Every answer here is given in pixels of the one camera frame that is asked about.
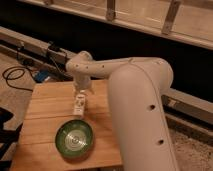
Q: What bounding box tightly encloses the dark object at left edge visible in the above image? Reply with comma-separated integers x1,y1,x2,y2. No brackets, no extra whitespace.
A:
0,107,13,163

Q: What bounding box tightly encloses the green ceramic bowl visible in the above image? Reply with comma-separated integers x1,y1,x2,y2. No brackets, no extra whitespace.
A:
55,119,94,159

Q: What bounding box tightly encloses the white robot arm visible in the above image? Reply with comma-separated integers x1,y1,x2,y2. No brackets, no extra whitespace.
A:
66,51,179,171

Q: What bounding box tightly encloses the blue box on floor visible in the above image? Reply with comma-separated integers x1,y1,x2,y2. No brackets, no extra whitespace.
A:
34,70,49,83

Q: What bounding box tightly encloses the small white bottle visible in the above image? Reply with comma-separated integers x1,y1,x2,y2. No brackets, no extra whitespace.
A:
73,93,86,116

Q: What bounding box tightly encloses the long metal rail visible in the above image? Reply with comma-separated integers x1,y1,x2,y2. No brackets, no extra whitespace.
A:
0,27,213,125

